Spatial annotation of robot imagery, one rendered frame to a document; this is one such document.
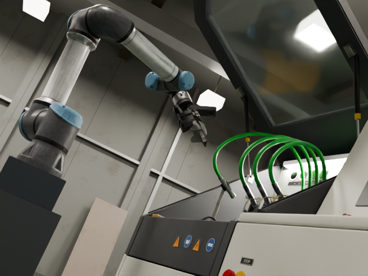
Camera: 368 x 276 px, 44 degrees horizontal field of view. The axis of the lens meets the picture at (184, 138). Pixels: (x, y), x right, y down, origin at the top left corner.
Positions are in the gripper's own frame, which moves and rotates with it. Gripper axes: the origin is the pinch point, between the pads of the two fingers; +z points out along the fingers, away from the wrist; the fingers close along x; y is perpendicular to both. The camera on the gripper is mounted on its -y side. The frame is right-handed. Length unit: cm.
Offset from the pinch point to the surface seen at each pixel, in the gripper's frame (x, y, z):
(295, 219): 59, 5, 64
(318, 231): 65, 4, 70
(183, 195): -837, -102, -389
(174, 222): 10.7, 25.6, 33.8
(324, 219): 66, 2, 69
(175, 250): 16, 29, 45
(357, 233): 73, 1, 75
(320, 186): 31, -17, 48
